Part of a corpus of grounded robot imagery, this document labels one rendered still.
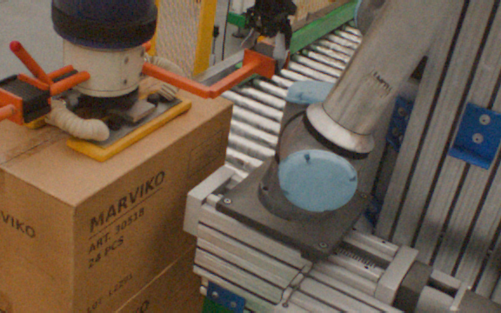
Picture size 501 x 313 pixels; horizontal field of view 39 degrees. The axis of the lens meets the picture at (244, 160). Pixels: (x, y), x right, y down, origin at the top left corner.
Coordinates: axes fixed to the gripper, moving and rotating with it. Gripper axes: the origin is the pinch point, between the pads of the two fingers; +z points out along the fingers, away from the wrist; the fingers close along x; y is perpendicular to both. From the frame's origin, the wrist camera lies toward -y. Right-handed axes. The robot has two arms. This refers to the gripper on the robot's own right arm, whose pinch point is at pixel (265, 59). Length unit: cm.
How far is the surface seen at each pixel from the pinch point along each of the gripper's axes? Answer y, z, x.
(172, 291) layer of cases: 21, 65, -6
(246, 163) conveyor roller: -35, 54, -16
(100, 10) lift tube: 38.4, -15.9, -20.3
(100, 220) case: 53, 22, -7
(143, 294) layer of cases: 35, 56, -7
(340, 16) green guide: -175, 47, -43
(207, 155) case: 11.7, 24.8, -6.1
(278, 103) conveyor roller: -81, 54, -28
